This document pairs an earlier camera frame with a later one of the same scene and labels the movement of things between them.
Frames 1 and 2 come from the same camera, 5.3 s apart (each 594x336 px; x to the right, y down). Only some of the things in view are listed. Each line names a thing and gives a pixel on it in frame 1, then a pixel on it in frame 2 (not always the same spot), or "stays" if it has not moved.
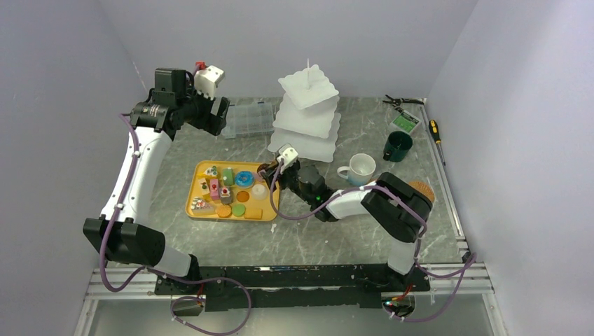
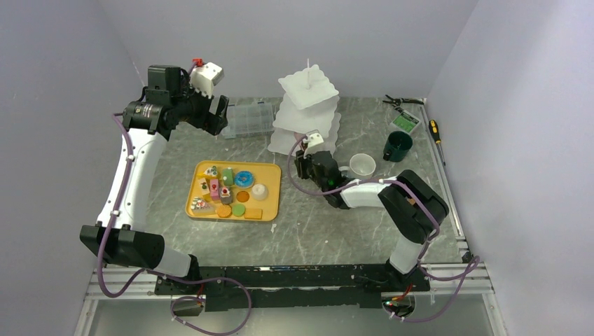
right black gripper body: (288, 178) to (305, 169)
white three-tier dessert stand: (307, 119) stays
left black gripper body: (200, 115) stays
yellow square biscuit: (253, 213) stays
